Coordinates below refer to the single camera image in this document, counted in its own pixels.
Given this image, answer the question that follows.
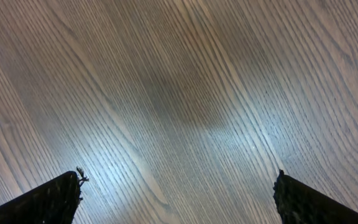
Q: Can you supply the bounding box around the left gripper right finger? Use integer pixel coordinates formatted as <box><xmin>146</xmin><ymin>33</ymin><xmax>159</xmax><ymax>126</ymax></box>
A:
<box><xmin>273</xmin><ymin>170</ymin><xmax>358</xmax><ymax>224</ymax></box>

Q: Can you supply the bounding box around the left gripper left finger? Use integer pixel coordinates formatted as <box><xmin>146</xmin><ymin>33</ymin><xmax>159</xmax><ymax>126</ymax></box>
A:
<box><xmin>0</xmin><ymin>167</ymin><xmax>89</xmax><ymax>224</ymax></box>

